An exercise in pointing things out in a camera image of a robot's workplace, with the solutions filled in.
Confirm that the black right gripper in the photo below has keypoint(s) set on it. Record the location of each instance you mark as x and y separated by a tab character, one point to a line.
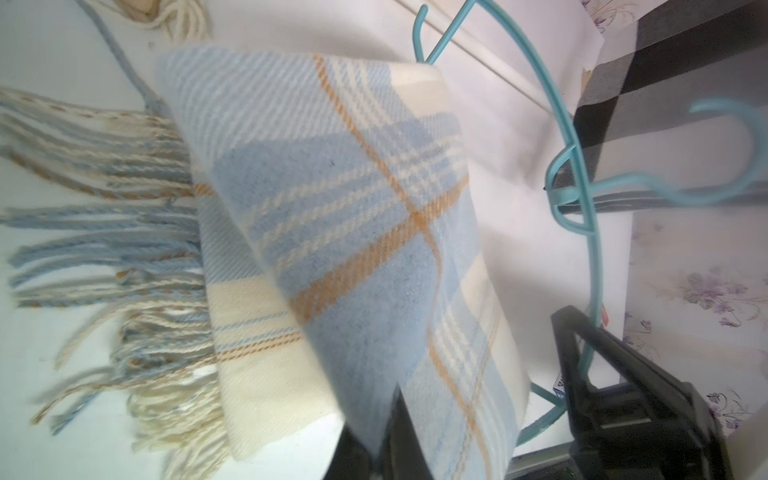
619	432

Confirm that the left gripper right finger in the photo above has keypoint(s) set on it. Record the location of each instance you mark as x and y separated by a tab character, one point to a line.
401	456

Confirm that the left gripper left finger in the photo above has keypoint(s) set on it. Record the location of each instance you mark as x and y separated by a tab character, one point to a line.
350	461

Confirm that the teal clothes hanger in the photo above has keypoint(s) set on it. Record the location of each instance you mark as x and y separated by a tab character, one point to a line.
570	193

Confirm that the blue cream plaid scarf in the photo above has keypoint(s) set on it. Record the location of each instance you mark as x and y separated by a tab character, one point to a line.
283	236

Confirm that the black white checkered scarf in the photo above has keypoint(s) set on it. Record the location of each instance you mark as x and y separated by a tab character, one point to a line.
678	114

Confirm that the wooden clothes rack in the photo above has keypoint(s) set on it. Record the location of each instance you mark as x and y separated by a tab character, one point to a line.
193	24

